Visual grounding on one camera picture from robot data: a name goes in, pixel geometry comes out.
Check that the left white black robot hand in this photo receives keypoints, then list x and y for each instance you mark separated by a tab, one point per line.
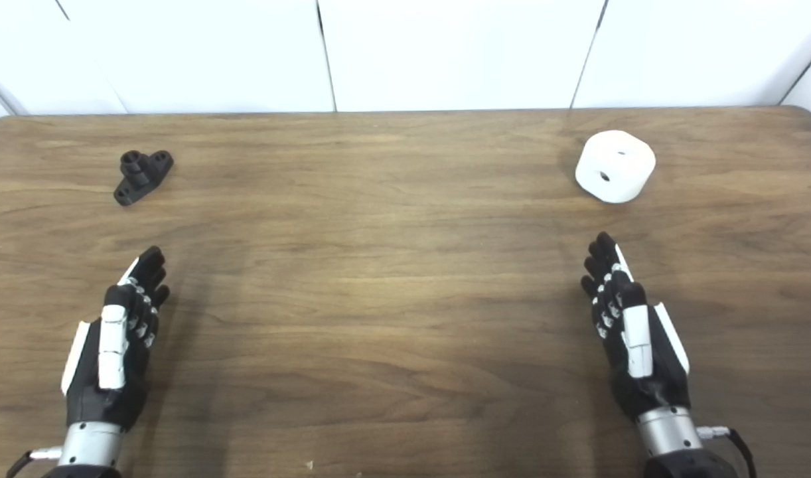
112	345

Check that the round white piece with holes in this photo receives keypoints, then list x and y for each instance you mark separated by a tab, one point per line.
621	159

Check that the black flanged holder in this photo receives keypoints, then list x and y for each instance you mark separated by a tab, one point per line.
140	176

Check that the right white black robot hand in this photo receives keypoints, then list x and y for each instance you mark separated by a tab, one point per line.
638	345

